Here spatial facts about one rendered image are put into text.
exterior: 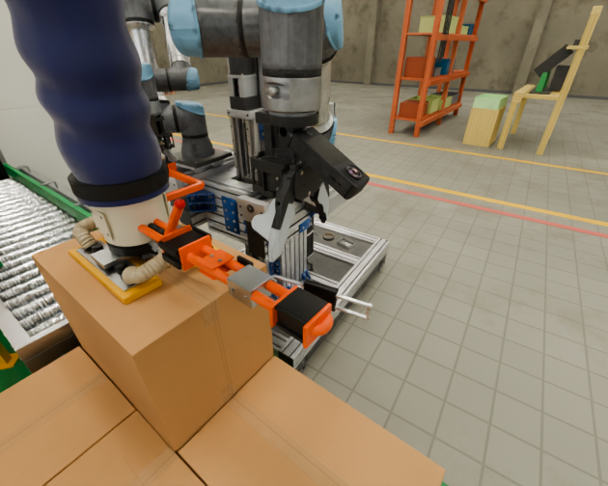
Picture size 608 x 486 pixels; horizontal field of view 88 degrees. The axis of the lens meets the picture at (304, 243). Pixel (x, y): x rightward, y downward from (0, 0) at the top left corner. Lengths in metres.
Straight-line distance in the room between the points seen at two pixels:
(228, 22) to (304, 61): 0.15
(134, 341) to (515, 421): 1.68
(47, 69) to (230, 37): 0.41
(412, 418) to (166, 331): 1.29
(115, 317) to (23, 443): 0.53
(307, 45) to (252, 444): 0.95
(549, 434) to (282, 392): 1.30
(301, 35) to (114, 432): 1.09
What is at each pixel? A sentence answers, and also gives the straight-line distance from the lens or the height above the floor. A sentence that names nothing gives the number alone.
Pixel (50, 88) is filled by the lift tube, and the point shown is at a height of 1.41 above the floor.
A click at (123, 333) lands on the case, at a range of 0.82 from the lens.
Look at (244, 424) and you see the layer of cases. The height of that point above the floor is 0.54.
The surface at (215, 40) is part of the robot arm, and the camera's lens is 0.54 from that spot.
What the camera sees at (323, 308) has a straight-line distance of 0.56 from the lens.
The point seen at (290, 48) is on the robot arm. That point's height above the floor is 1.48.
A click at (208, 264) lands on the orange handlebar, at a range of 0.70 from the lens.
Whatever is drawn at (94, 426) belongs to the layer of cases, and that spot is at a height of 0.54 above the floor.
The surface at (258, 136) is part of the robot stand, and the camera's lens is 1.44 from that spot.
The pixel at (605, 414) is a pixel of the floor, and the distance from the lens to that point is 2.22.
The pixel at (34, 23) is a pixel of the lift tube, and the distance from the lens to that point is 0.84.
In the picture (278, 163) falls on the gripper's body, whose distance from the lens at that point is 0.45.
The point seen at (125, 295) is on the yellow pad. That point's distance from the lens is 0.89.
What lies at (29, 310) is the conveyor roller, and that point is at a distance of 1.78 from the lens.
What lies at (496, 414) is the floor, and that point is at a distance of 1.93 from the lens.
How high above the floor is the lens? 1.48
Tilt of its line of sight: 32 degrees down
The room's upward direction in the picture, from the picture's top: straight up
